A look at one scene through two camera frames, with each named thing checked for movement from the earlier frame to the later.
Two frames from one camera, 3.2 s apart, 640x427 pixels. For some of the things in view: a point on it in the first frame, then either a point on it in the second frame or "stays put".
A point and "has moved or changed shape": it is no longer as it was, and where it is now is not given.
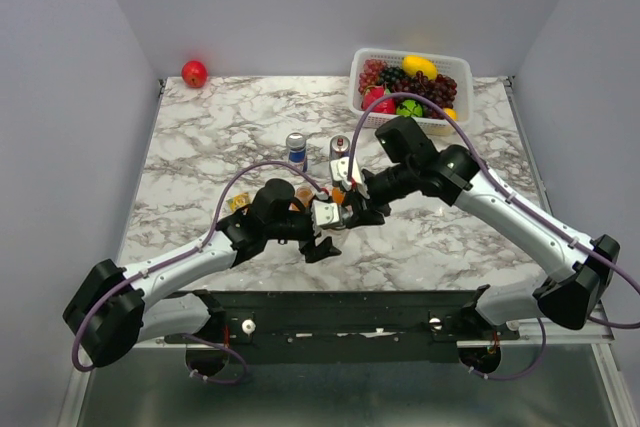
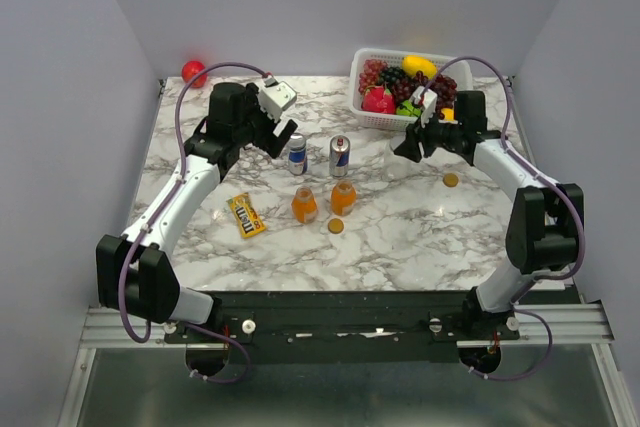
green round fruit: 410,108 stays put
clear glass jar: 338,234 has moved or changed shape
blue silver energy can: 339,146 stays put
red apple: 194,74 stays put
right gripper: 368,217 to 410,148
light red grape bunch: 370,76 stays put
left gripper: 314,253 to 270,142
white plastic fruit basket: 457,67 stays put
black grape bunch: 391,76 stays put
